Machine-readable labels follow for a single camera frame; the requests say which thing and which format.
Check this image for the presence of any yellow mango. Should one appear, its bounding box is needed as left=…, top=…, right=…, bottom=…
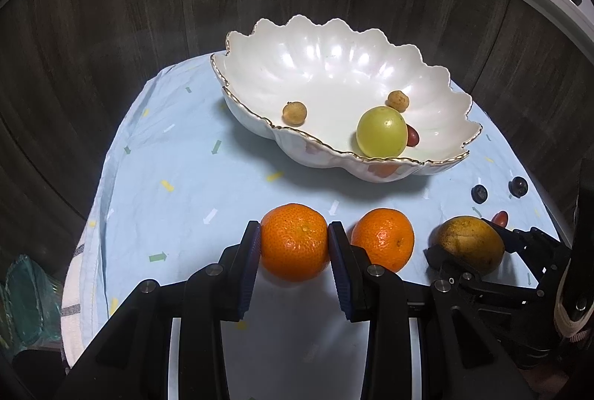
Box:
left=429, top=216, right=505, bottom=275

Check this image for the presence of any orange mandarin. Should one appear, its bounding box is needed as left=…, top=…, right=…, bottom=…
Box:
left=261, top=203, right=329, bottom=282
left=350, top=208, right=415, bottom=272

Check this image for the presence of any dark red jujube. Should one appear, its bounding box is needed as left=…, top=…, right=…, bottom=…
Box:
left=407, top=126, right=420, bottom=147

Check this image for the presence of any small brown longan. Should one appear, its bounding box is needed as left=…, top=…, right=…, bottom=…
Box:
left=282, top=101, right=307, bottom=127

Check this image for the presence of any large dark grape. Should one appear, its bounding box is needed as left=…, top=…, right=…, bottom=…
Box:
left=509, top=176, right=529, bottom=198

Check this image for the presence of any small dark blueberry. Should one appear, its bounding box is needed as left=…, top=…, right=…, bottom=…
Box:
left=471, top=184, right=488, bottom=204

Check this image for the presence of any light blue patterned tablecloth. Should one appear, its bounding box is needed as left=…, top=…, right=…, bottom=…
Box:
left=61, top=56, right=556, bottom=399

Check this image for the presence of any green round fruit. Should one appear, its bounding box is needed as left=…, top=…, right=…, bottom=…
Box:
left=355, top=106, right=408, bottom=159

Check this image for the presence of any brown longan in bowl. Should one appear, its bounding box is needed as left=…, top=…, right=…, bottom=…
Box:
left=386, top=90, right=410, bottom=113

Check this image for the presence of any white scalloped ceramic bowl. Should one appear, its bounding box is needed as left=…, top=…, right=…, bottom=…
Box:
left=210, top=15, right=482, bottom=183

